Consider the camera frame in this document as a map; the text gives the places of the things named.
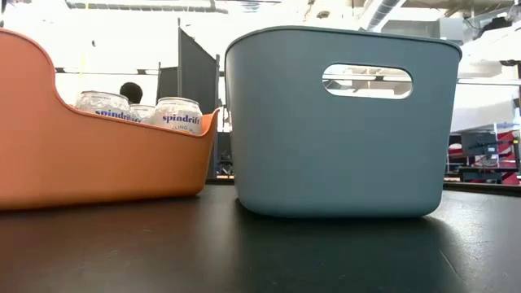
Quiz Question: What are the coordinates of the orange plastic bin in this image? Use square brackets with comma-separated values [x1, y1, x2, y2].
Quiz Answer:
[0, 27, 221, 212]

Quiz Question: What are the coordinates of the blue plastic bin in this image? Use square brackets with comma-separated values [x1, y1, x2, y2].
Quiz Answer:
[224, 25, 463, 219]

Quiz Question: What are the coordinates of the person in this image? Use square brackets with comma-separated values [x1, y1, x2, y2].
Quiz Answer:
[119, 81, 144, 105]

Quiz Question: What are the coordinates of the black background monitor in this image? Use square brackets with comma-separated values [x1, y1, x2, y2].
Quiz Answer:
[461, 132, 501, 158]

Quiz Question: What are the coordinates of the black background table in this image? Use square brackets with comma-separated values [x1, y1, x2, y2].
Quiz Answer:
[457, 164, 521, 185]

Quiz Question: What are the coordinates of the red white striped rack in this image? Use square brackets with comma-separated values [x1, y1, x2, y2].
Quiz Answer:
[495, 129, 521, 186]

